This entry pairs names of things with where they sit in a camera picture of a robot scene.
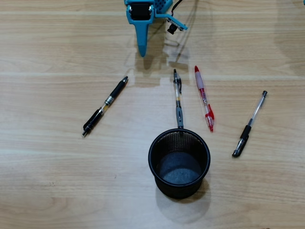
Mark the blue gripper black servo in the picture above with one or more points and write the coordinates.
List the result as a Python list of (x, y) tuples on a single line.
[(140, 12)]

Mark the black retractable gel pen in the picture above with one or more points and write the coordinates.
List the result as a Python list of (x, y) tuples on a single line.
[(104, 105)]

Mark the red retractable pen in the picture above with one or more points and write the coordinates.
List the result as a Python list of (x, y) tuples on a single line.
[(202, 93)]

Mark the gray grip clear pen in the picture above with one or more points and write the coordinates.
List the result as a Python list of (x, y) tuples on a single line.
[(179, 114)]

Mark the clear capped black gel pen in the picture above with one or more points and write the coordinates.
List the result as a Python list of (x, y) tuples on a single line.
[(245, 133)]

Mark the black mesh pen holder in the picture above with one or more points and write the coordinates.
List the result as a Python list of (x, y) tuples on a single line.
[(178, 176)]

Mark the wrist camera on blue mount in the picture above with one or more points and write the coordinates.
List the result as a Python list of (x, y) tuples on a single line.
[(177, 23)]

